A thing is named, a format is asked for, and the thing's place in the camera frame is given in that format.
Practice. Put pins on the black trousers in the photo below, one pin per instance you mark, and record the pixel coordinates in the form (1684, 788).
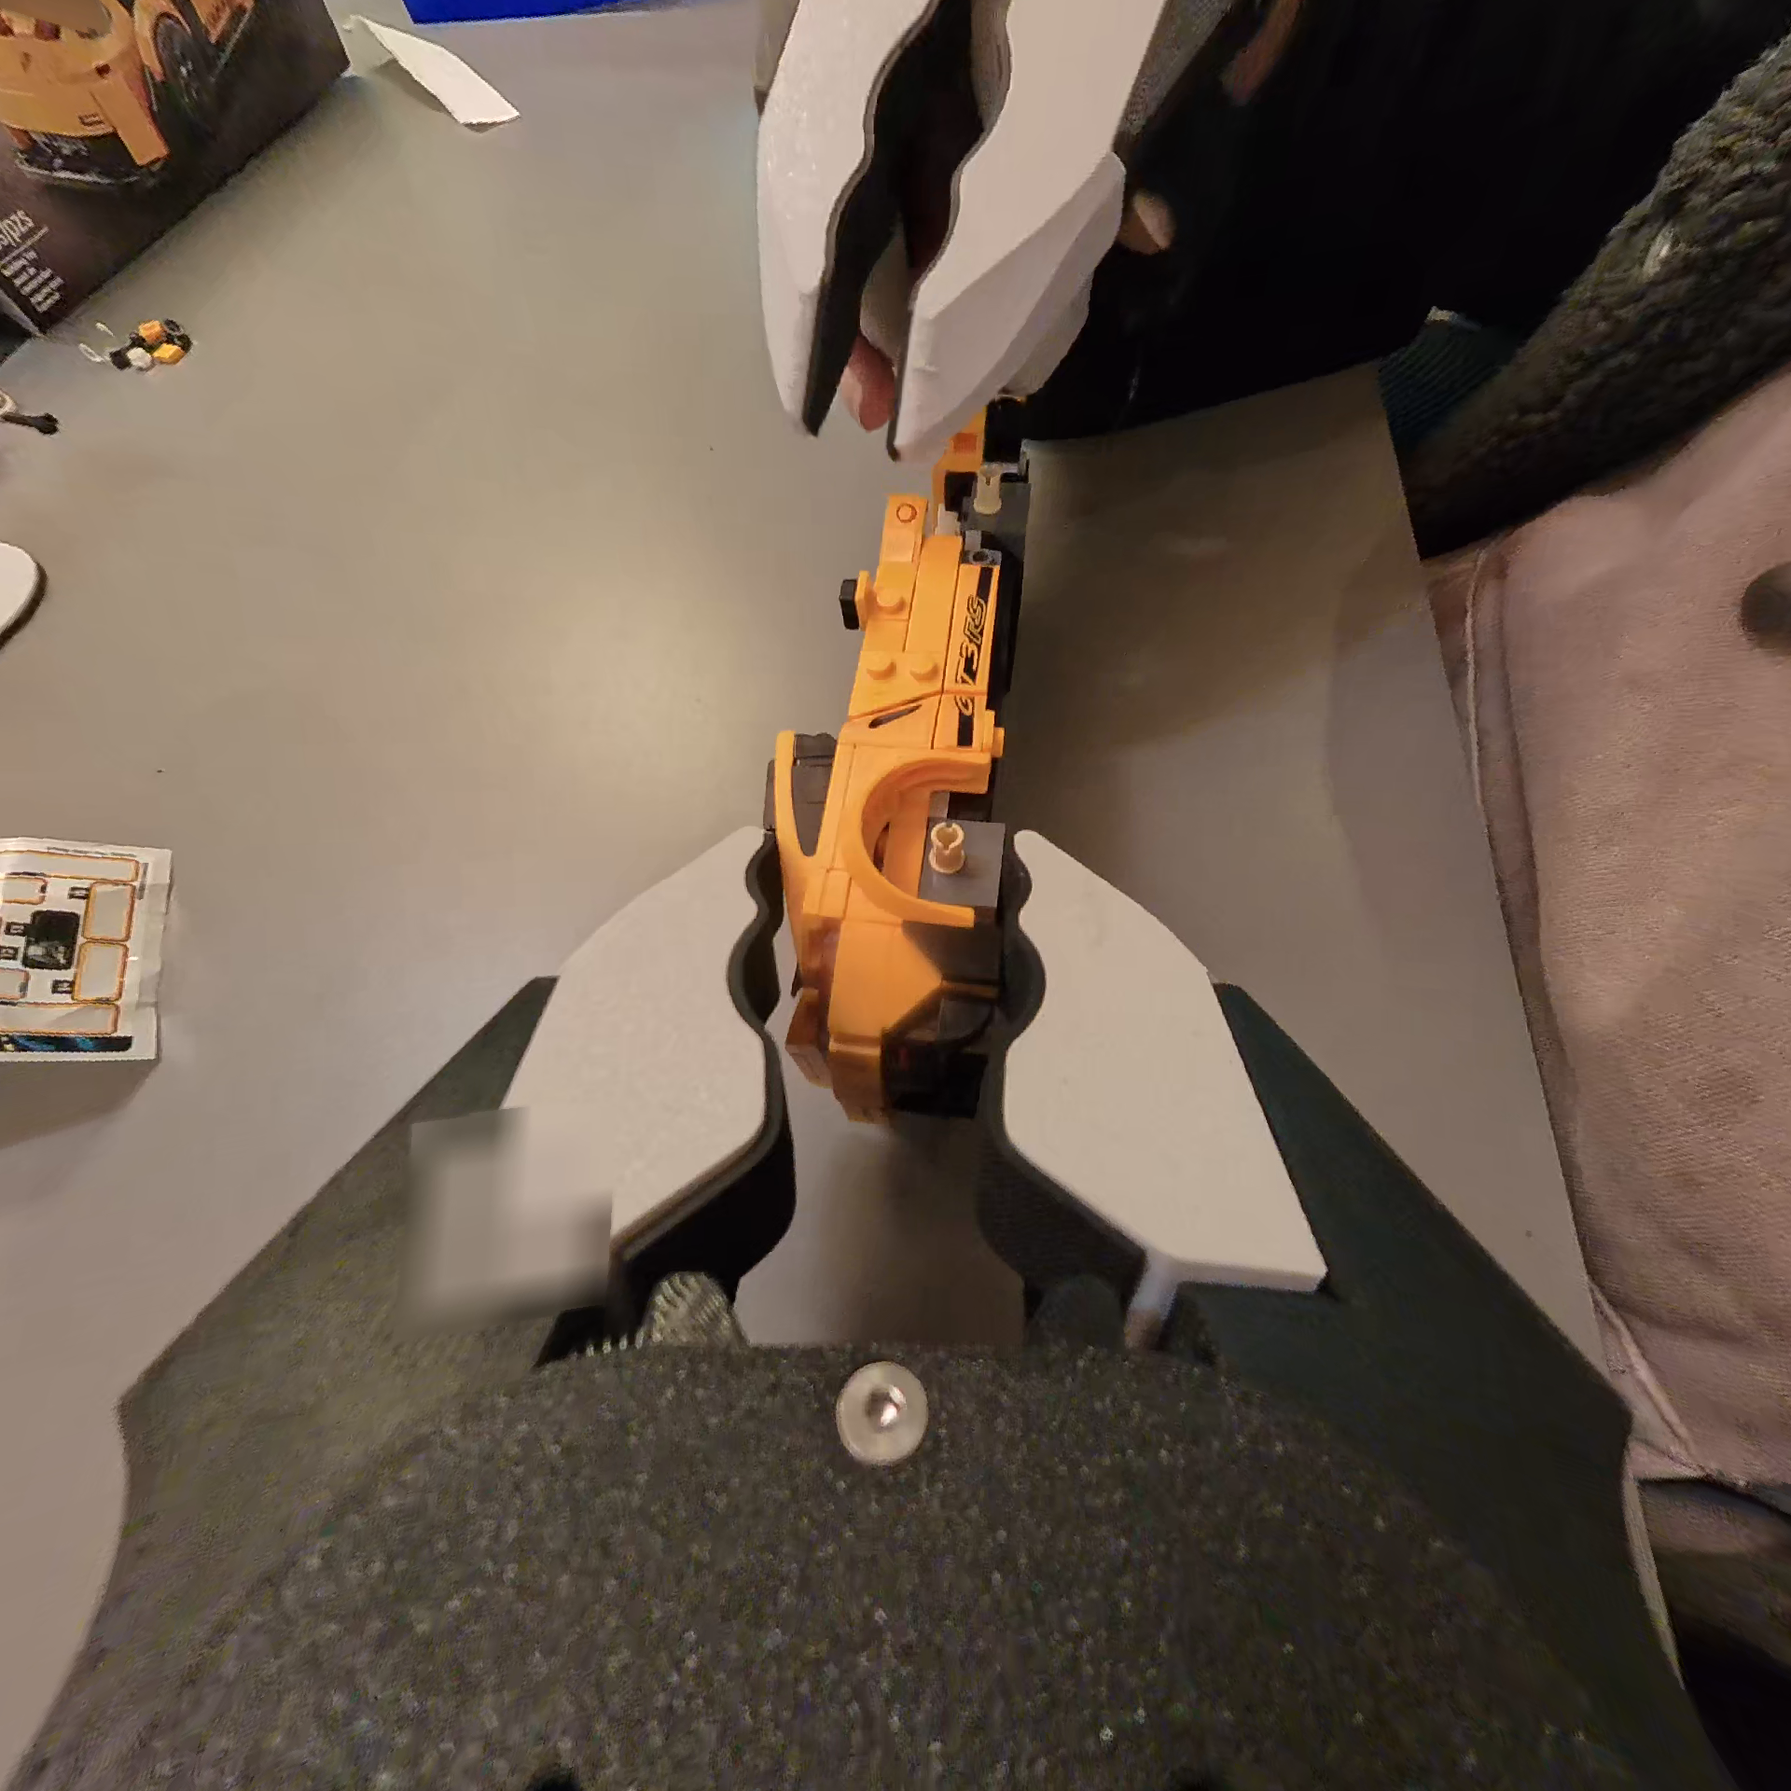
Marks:
(1734, 1609)

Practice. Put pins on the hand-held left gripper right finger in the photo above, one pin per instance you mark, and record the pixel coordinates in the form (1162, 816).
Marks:
(1147, 1106)

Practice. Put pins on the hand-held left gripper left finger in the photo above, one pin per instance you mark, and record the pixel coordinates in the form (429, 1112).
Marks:
(658, 1038)

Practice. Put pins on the small black white lego piece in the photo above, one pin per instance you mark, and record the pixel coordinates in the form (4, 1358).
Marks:
(36, 419)

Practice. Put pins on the yellow lego car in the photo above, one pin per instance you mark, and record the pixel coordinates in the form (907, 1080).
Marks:
(895, 697)

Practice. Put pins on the lego set box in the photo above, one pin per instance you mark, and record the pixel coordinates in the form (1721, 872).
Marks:
(211, 140)

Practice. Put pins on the small orange black lego cluster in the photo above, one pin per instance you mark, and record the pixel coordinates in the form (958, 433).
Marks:
(150, 347)

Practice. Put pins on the white paper bag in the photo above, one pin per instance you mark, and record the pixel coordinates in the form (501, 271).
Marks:
(436, 69)

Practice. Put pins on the blue plastic bin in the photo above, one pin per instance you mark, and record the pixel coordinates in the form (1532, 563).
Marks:
(462, 9)

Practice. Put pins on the white sticker sheet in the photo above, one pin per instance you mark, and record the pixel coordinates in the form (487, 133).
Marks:
(82, 951)

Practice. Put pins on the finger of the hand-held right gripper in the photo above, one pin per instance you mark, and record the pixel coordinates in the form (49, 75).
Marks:
(1024, 237)
(803, 169)

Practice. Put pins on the person's right hand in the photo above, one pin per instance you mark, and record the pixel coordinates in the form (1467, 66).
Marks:
(869, 380)

